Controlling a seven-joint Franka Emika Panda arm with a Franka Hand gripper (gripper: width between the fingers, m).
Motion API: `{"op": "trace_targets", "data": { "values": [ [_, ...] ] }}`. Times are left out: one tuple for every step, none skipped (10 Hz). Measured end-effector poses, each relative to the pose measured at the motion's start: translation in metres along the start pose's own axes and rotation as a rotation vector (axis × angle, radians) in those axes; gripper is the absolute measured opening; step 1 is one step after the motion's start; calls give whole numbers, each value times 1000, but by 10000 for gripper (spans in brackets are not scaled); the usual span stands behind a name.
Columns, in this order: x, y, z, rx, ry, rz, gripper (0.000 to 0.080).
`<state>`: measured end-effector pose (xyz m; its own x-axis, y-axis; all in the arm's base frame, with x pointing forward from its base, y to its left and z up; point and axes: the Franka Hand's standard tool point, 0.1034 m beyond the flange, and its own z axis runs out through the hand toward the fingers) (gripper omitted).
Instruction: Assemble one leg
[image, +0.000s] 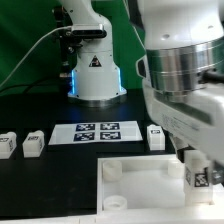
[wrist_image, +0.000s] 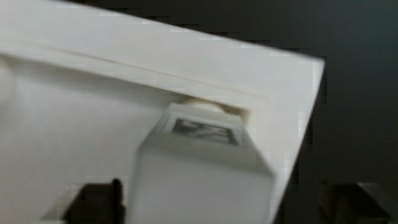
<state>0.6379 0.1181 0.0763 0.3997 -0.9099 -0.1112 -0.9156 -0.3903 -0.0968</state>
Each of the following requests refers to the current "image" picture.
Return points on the black camera on stand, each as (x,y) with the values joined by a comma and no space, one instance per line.
(70,38)

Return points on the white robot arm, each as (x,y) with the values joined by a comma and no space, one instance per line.
(182,70)

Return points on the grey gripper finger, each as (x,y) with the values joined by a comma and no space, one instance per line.
(217,176)

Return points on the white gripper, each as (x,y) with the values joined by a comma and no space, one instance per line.
(198,122)

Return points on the white square table top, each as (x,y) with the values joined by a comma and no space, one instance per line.
(149,186)

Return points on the white sheet with tags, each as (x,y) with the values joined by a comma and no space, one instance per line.
(95,132)

